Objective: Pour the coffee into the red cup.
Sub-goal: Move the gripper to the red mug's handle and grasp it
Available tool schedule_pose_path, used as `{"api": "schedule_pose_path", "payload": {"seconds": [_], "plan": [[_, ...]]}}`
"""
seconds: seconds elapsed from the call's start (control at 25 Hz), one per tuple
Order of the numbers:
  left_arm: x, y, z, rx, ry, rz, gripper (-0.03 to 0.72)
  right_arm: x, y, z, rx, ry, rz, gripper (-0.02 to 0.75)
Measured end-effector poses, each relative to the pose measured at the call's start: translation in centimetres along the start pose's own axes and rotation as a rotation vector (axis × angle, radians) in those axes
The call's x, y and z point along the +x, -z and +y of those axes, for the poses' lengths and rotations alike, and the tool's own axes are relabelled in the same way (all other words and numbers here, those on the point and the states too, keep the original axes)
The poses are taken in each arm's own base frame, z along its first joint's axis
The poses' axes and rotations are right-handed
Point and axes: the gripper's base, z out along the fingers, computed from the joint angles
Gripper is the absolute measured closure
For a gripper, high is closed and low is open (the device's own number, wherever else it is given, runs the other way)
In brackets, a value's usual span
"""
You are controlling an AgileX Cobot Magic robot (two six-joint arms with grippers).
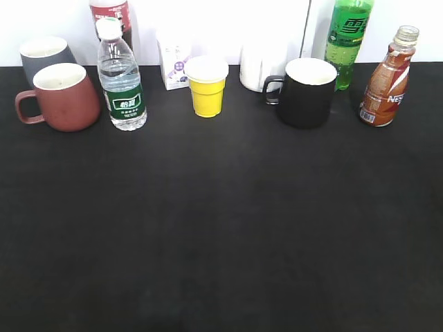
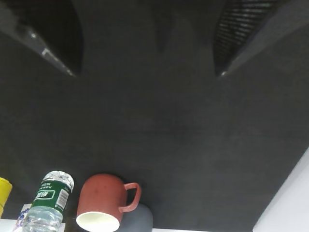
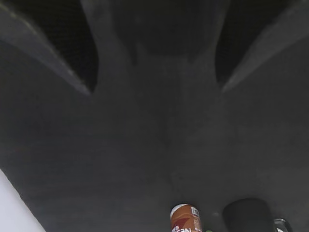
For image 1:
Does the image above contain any white purple milk carton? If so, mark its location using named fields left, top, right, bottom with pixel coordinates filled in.
left=156, top=29, right=192, bottom=91

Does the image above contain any black ceramic mug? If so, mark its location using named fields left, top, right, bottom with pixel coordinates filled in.
left=262, top=57, right=338, bottom=129

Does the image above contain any clear water bottle green label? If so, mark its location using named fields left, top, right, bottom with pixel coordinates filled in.
left=96, top=17, right=147, bottom=131

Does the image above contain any green sprite bottle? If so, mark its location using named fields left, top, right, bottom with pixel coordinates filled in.
left=325, top=0, right=374, bottom=91

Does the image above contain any brown nestea bottle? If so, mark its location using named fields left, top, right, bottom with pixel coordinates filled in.
left=359, top=26, right=419, bottom=127

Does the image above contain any yellow plastic cup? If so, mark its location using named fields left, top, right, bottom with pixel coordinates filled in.
left=184, top=55, right=228, bottom=118

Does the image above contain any white ceramic mug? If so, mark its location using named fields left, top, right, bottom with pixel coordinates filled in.
left=239, top=41, right=287, bottom=93

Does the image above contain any red ceramic mug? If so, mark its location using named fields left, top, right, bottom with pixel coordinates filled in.
left=15, top=63, right=101, bottom=132

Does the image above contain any dark cola bottle red label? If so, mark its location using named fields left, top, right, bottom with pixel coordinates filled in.
left=89, top=0, right=133, bottom=50

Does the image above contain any grey ceramic mug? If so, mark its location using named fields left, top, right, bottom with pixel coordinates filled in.
left=19, top=36, right=77, bottom=89

